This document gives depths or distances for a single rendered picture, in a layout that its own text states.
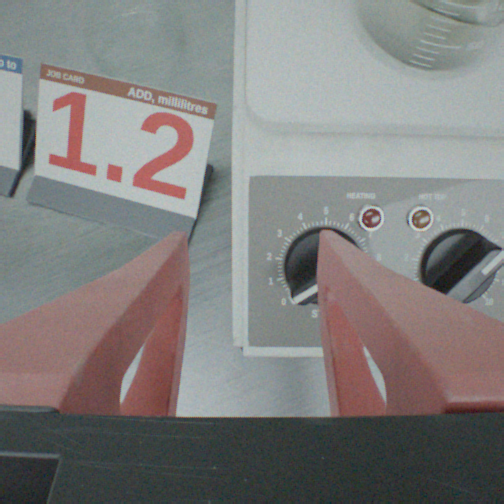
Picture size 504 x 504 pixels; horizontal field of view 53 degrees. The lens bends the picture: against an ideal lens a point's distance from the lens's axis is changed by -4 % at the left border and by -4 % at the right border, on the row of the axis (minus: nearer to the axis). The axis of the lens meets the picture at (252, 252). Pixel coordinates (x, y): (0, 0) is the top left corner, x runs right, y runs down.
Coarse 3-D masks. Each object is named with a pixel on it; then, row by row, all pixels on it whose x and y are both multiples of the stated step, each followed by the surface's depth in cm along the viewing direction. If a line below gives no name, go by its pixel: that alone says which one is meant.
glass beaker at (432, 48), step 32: (352, 0) 19; (384, 0) 16; (416, 0) 15; (448, 0) 15; (480, 0) 14; (384, 32) 17; (416, 32) 17; (448, 32) 16; (480, 32) 16; (416, 64) 18; (448, 64) 18; (480, 64) 18
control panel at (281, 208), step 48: (288, 192) 20; (336, 192) 20; (384, 192) 20; (432, 192) 20; (480, 192) 20; (288, 240) 21; (384, 240) 21; (432, 240) 21; (288, 288) 21; (288, 336) 22
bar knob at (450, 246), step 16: (448, 240) 21; (464, 240) 21; (480, 240) 20; (432, 256) 21; (448, 256) 21; (464, 256) 20; (480, 256) 19; (496, 256) 19; (432, 272) 21; (448, 272) 21; (464, 272) 20; (480, 272) 19; (496, 272) 21; (432, 288) 21; (448, 288) 20; (464, 288) 20; (480, 288) 21
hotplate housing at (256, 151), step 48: (240, 0) 22; (240, 48) 22; (240, 96) 21; (240, 144) 21; (288, 144) 20; (336, 144) 20; (384, 144) 20; (432, 144) 20; (480, 144) 20; (240, 192) 21; (240, 240) 21; (240, 288) 22; (240, 336) 23
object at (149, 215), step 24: (192, 96) 24; (48, 168) 27; (48, 192) 27; (72, 192) 27; (96, 192) 27; (120, 192) 27; (96, 216) 26; (120, 216) 26; (144, 216) 26; (168, 216) 26; (192, 216) 26
